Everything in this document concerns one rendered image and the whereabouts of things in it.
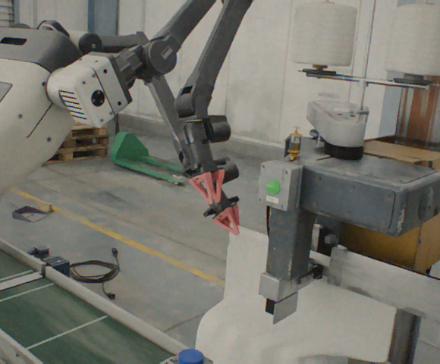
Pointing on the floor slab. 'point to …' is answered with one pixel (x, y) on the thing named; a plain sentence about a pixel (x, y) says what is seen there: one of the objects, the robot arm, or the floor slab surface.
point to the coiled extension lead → (98, 274)
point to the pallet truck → (136, 152)
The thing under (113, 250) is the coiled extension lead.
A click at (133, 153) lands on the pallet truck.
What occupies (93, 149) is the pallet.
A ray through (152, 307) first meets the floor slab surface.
